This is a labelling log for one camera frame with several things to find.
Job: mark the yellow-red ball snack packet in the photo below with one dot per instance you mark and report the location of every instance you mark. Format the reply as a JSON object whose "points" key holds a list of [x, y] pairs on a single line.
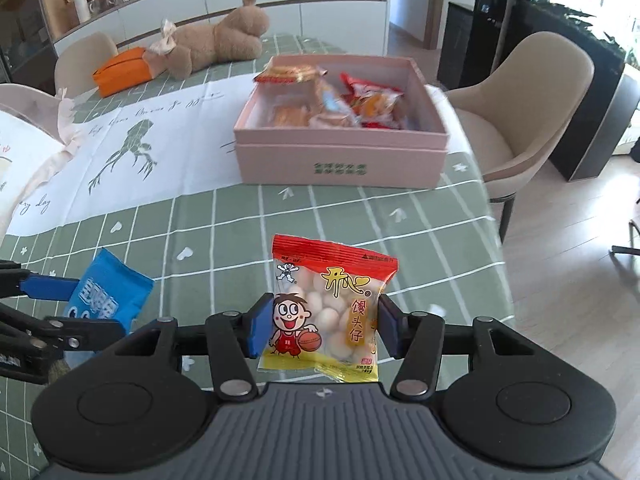
{"points": [[330, 300]]}

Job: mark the white printed table runner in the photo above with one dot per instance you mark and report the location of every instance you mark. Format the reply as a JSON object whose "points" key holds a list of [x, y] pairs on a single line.
{"points": [[175, 160]]}

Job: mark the glass mug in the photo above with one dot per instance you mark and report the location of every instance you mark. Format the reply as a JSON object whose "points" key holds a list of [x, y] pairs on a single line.
{"points": [[101, 2]]}

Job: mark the green checked tablecloth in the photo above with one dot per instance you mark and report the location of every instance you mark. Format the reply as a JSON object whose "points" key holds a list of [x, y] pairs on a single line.
{"points": [[350, 220]]}

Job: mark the black water dispenser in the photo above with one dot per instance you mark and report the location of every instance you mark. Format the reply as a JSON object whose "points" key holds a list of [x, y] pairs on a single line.
{"points": [[460, 45]]}

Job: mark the dark glass cabinet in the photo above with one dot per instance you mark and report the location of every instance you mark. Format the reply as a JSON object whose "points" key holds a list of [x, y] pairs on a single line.
{"points": [[20, 25]]}

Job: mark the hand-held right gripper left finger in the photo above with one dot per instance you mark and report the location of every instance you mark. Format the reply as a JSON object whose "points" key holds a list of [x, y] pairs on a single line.
{"points": [[257, 330]]}

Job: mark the yellow cracker packet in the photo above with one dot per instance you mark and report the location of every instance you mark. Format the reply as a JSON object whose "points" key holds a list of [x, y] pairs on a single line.
{"points": [[290, 74]]}

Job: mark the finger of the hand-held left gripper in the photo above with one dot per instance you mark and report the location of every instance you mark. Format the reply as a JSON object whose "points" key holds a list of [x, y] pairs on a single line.
{"points": [[50, 287], [75, 332]]}

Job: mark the white bottle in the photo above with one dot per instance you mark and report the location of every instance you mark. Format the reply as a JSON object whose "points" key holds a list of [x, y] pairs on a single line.
{"points": [[81, 2]]}

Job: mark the orange tissue pouch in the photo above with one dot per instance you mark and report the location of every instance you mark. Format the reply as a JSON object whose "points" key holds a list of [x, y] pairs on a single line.
{"points": [[120, 72]]}

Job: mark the black fish tank cabinet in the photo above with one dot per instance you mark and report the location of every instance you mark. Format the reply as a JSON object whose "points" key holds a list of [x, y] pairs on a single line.
{"points": [[590, 110]]}

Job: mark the long bread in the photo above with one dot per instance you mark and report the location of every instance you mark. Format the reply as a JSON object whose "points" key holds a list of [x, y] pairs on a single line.
{"points": [[330, 97]]}

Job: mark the pink cardboard box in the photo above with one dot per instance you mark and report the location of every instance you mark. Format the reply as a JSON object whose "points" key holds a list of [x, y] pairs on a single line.
{"points": [[340, 160]]}

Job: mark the red chicken leg packet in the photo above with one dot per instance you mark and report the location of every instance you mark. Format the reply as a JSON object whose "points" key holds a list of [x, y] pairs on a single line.
{"points": [[375, 102]]}

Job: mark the blue snack packet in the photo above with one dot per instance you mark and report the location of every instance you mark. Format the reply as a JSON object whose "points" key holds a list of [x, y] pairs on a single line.
{"points": [[115, 285]]}

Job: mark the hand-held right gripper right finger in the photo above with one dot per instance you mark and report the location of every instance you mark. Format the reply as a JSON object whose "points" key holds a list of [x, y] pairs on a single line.
{"points": [[387, 330]]}

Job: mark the beige chair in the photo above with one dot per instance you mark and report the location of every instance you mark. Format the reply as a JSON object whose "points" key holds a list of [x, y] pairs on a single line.
{"points": [[540, 100], [80, 60]]}

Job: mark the brown teddy bear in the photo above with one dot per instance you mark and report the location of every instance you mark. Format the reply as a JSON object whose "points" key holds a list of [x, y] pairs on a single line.
{"points": [[220, 40]]}

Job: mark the white gift bag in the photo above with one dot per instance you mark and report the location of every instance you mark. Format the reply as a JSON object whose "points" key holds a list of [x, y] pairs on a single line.
{"points": [[20, 160]]}

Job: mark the bread bun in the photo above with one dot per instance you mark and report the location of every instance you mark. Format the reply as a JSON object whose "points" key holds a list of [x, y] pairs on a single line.
{"points": [[290, 116]]}

